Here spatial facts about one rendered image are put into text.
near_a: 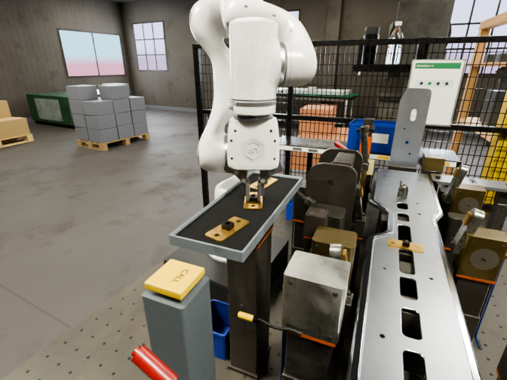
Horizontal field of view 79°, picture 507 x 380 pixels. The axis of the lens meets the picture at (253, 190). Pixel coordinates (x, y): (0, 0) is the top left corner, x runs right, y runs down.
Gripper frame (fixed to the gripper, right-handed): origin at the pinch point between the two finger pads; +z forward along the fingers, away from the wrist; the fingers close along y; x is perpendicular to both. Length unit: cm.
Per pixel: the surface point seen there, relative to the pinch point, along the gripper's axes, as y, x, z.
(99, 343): -44, 3, 49
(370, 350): 19.7, -22.8, 18.6
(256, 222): 0.9, -9.6, 2.6
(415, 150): 70, 75, 11
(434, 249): 45.1, 7.2, 18.7
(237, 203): -3.4, -1.0, 2.6
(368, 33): 55, 118, -39
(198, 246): -8.4, -17.5, 2.7
